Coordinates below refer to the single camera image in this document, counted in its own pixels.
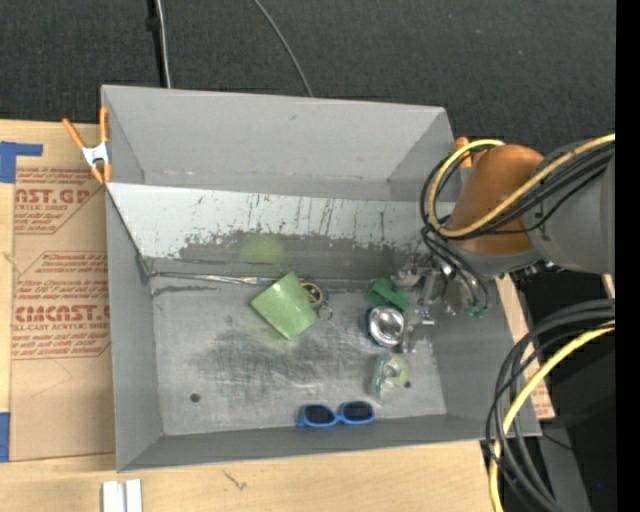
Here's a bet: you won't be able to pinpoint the blue sunglasses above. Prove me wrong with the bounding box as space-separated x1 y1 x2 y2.
295 400 377 429

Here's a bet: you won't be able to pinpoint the light green cup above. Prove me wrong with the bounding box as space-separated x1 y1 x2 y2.
249 271 319 341

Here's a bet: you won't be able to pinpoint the shiny silver can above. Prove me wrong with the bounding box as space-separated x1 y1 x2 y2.
366 305 407 349

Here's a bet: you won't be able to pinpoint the green flat piece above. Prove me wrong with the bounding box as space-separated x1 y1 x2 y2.
364 277 412 314

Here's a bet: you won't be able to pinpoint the brass key ring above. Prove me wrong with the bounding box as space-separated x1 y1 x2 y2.
301 280 335 322

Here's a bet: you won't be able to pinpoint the clear glass thing pale green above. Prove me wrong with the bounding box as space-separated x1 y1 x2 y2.
371 351 412 401

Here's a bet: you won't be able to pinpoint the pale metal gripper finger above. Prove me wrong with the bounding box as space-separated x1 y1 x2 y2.
399 312 420 354
417 308 437 351

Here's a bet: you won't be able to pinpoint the brown cardboard board red print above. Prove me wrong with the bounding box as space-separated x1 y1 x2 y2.
0 118 117 464

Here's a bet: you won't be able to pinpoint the grey metal bin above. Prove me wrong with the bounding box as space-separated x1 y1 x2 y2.
99 84 544 474

